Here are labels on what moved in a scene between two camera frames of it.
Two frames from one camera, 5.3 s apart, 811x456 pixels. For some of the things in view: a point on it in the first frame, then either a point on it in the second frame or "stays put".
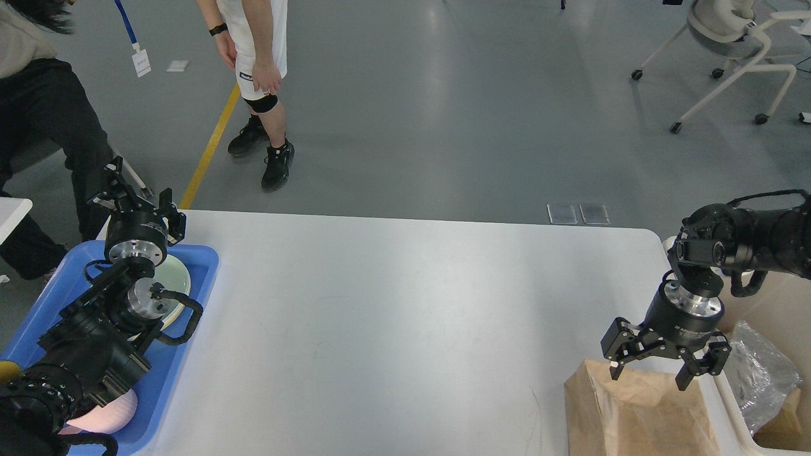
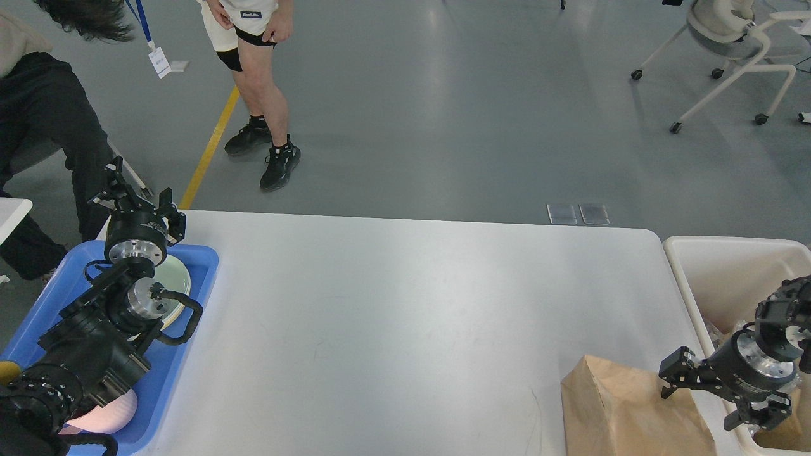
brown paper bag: (640, 414) stays put
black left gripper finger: (176, 221) stays put
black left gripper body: (132, 234) stays put
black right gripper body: (685, 320) → (739, 366)
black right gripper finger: (623, 341) → (682, 368)
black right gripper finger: (717, 349) → (764, 412)
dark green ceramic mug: (9, 371) stays put
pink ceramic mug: (106, 420) stays put
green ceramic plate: (173, 277) stays put
